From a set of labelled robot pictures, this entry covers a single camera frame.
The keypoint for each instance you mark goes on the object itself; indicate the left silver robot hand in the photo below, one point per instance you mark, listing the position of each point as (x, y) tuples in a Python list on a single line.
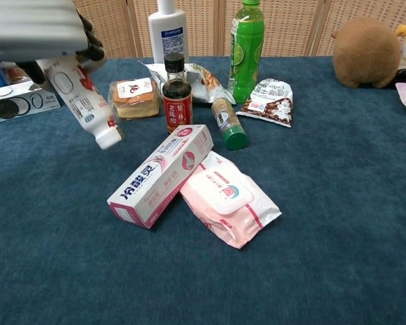
[(34, 27)]

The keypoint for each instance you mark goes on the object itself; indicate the white yogurt bottle red print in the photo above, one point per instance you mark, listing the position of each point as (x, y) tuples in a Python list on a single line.
[(84, 105)]

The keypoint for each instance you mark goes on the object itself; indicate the white lotion bottle blue label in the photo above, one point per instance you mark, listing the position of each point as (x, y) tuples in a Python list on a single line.
[(169, 30)]

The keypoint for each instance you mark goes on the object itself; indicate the dark vinegar bottle red label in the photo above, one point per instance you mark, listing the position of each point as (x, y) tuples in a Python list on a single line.
[(177, 101)]

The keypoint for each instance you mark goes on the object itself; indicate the green tea bottle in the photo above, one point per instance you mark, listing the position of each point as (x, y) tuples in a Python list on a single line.
[(245, 54)]

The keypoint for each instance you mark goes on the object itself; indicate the white Oreo cookie box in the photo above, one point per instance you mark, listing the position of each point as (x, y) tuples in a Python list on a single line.
[(17, 105)]

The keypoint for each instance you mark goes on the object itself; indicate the packaged brown cake slice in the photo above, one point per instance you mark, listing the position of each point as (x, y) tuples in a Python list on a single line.
[(135, 98)]

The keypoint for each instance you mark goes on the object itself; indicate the white crumpled snack bag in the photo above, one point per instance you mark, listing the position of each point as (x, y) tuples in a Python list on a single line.
[(206, 84)]

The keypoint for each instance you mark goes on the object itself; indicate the pink white toothpaste box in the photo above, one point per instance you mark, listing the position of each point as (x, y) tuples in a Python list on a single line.
[(159, 176)]

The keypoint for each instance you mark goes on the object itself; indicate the pepper shaker green cap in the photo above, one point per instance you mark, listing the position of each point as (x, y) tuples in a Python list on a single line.
[(228, 125)]

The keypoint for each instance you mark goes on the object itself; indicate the white coffee candy bag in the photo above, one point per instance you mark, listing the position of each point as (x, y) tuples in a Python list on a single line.
[(270, 103)]

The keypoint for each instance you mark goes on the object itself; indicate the woven bamboo folding screen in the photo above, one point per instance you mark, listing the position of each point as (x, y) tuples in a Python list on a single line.
[(291, 27)]

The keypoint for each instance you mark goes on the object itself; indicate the pink wet wipes pack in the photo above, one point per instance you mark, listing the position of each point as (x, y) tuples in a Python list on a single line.
[(230, 206)]

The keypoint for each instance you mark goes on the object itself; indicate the brown plush toy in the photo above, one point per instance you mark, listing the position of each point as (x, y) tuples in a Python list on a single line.
[(367, 54)]

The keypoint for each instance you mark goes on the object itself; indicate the blue table cloth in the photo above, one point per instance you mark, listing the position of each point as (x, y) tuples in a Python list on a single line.
[(325, 203)]

